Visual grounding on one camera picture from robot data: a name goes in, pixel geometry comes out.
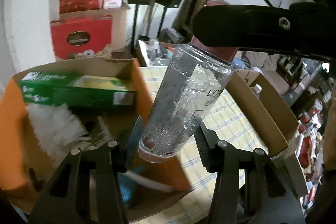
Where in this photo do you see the red collection box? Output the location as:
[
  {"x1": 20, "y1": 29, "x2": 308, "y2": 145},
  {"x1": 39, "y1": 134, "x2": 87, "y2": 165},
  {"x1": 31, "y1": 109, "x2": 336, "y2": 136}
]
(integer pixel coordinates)
[{"x1": 50, "y1": 15, "x2": 113, "y2": 60}]

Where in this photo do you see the large brown cardboard box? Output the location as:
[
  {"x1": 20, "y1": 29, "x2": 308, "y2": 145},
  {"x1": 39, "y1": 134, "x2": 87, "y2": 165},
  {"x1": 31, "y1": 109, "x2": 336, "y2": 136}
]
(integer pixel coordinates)
[{"x1": 59, "y1": 5, "x2": 130, "y2": 53}]

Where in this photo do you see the clear bottle pink cap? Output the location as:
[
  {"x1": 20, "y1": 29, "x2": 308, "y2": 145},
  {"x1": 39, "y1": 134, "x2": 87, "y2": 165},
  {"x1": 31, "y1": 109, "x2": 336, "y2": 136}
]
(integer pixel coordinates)
[{"x1": 137, "y1": 0, "x2": 239, "y2": 164}]

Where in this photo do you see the teal cup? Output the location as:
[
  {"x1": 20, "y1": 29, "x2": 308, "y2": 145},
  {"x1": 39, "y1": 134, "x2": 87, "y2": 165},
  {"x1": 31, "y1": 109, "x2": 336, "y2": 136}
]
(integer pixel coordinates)
[{"x1": 117, "y1": 173, "x2": 139, "y2": 208}]

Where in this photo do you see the green toothpaste box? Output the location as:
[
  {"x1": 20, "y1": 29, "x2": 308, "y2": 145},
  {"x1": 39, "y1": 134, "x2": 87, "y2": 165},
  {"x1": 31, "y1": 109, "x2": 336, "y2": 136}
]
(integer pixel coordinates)
[{"x1": 19, "y1": 72, "x2": 136, "y2": 109}]

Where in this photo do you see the brown sofa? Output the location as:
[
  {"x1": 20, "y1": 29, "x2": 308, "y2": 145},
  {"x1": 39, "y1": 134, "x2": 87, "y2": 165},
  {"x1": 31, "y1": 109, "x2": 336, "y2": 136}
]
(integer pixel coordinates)
[{"x1": 172, "y1": 0, "x2": 229, "y2": 39}]

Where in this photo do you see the brown cardboard box right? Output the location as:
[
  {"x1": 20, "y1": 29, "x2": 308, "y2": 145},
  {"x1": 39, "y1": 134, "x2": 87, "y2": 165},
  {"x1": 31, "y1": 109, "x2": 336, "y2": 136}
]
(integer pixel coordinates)
[{"x1": 226, "y1": 69, "x2": 299, "y2": 156}]

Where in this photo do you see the white feather duster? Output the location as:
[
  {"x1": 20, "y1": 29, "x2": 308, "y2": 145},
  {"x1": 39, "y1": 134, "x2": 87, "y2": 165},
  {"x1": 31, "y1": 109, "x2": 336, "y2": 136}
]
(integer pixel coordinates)
[{"x1": 26, "y1": 103, "x2": 112, "y2": 165}]

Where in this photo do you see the orange cardboard box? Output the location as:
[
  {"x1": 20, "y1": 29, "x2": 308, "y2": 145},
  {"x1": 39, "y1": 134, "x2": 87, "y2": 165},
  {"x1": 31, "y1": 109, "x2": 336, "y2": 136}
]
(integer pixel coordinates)
[{"x1": 1, "y1": 57, "x2": 191, "y2": 223}]

